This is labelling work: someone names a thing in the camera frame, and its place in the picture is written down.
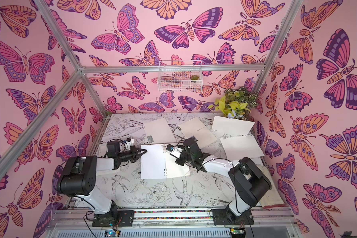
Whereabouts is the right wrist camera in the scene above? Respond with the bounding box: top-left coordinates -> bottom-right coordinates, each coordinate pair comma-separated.
166,144 -> 181,159

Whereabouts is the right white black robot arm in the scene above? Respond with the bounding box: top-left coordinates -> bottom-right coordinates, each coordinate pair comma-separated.
165,138 -> 272,217

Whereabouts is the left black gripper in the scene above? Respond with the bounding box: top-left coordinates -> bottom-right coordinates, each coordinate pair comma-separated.
117,147 -> 147,164

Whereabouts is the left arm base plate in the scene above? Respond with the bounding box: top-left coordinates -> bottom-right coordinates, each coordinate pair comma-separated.
92,210 -> 135,227

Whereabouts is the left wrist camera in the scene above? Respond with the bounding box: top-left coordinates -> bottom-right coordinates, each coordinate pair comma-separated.
124,138 -> 134,150

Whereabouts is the white wire basket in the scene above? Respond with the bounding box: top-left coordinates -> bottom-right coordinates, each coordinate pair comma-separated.
156,60 -> 203,93

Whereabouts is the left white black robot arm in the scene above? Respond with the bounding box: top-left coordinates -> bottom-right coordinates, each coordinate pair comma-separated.
54,139 -> 148,218

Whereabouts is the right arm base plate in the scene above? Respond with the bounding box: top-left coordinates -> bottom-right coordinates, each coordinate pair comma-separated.
210,209 -> 254,226

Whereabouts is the CAMP spiral notebook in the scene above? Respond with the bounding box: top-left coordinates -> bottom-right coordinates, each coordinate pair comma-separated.
178,118 -> 217,149

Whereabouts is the beige oven mitt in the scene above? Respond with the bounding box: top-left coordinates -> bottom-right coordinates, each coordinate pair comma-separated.
258,165 -> 286,209

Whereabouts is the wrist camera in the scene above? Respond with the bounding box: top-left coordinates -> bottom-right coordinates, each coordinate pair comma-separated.
166,144 -> 181,159
124,138 -> 134,150

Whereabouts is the torn lined page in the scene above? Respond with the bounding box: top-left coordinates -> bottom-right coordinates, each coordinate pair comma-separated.
220,135 -> 264,161

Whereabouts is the potted green plant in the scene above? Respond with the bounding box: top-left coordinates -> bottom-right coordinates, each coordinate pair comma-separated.
207,87 -> 258,121

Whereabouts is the small clear-spiral notebook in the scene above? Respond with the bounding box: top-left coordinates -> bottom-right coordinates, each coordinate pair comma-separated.
141,144 -> 190,179

